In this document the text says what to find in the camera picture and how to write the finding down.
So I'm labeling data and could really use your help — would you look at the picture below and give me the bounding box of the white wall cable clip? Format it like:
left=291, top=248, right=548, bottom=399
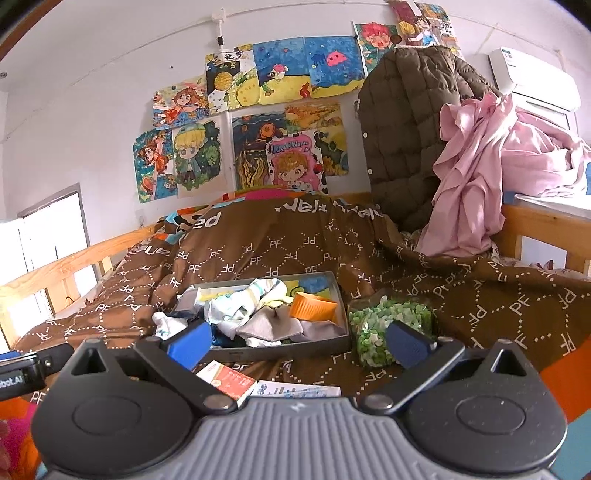
left=211, top=13, right=229, bottom=51

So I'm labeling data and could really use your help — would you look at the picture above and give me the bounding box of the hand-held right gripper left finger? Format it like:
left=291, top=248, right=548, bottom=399
left=58, top=318, right=237, bottom=412

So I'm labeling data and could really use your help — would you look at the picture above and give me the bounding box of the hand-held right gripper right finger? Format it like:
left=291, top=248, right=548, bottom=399
left=360, top=320, right=539, bottom=411

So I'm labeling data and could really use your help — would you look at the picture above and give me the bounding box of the pink jellyfish wall poster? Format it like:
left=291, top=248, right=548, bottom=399
left=305, top=34, right=363, bottom=97

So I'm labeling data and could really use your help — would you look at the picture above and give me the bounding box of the white gauze cloth blue print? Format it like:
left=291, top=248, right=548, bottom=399
left=152, top=311, right=190, bottom=340

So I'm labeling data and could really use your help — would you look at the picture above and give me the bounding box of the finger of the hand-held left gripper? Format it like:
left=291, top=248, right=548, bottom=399
left=37, top=344, right=75, bottom=376

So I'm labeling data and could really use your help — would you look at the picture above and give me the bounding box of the pink blond child wall poster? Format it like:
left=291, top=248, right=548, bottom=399
left=265, top=131, right=328, bottom=192

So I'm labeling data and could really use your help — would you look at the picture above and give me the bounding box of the blue fish wall poster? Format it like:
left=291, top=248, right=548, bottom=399
left=253, top=39, right=310, bottom=104

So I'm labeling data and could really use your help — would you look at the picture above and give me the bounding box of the window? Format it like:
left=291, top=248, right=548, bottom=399
left=0, top=183, right=90, bottom=324

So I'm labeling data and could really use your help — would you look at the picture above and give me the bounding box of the colourful cartoon wall poster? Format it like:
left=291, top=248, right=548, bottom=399
left=392, top=2, right=458, bottom=47

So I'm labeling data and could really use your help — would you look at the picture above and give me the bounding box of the brown printed blanket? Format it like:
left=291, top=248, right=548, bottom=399
left=0, top=189, right=591, bottom=480

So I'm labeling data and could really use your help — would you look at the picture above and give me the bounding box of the grey box with painted bottom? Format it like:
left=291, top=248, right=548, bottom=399
left=178, top=271, right=352, bottom=363

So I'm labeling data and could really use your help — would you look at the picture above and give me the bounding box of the orange landscape wall poster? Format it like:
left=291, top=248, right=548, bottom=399
left=284, top=102, right=342, bottom=134

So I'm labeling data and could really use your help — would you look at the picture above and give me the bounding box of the dark blue sock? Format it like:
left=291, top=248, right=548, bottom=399
left=210, top=323, right=241, bottom=349

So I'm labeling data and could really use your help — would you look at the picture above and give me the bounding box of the dark swirly wall poster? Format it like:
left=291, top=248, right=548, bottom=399
left=231, top=111, right=289, bottom=190

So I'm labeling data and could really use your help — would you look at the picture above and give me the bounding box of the wooden bed rail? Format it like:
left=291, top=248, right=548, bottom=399
left=0, top=224, right=160, bottom=352

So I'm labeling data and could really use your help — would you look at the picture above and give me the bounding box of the blond boy green wall poster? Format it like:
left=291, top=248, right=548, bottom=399
left=172, top=117, right=222, bottom=197

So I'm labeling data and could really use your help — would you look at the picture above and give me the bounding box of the orange fish girl wall poster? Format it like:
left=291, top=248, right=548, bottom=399
left=133, top=129, right=178, bottom=204

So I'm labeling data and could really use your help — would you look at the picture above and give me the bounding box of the orange-haired girl wall poster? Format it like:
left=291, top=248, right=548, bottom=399
left=152, top=78, right=208, bottom=127

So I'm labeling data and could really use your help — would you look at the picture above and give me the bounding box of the striped pastel sock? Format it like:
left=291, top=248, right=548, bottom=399
left=205, top=279, right=289, bottom=324

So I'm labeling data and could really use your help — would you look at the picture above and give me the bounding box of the grey drawstring pouch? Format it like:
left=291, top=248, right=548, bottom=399
left=240, top=307, right=305, bottom=347

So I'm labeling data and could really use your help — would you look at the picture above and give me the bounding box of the orange and white medicine box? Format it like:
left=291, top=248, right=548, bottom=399
left=196, top=362, right=257, bottom=402

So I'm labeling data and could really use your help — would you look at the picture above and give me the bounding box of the brown quilted jacket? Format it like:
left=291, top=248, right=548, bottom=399
left=358, top=45, right=502, bottom=232

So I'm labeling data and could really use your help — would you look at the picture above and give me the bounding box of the white air conditioner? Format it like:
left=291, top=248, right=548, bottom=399
left=488, top=46, right=581, bottom=112

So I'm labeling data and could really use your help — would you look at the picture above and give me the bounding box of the white and blue medicine box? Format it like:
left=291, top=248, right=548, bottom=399
left=252, top=381, right=342, bottom=400

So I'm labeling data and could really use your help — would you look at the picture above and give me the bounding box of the pink cloth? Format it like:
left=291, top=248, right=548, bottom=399
left=416, top=92, right=591, bottom=257

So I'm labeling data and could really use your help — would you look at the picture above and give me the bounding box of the pineapple wall poster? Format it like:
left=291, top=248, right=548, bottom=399
left=205, top=46, right=259, bottom=112

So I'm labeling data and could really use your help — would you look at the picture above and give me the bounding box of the bag of green pellets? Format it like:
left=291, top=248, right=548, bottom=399
left=347, top=298, right=435, bottom=367

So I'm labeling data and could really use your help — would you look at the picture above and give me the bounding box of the wooden bed end board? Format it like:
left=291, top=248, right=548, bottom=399
left=501, top=203, right=591, bottom=273

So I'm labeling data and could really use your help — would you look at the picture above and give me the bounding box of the red-haired face wall poster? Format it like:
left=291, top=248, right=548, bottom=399
left=353, top=21, right=402, bottom=77

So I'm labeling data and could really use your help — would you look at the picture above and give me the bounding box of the black and yellow wall poster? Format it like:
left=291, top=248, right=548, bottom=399
left=314, top=131, right=349, bottom=176

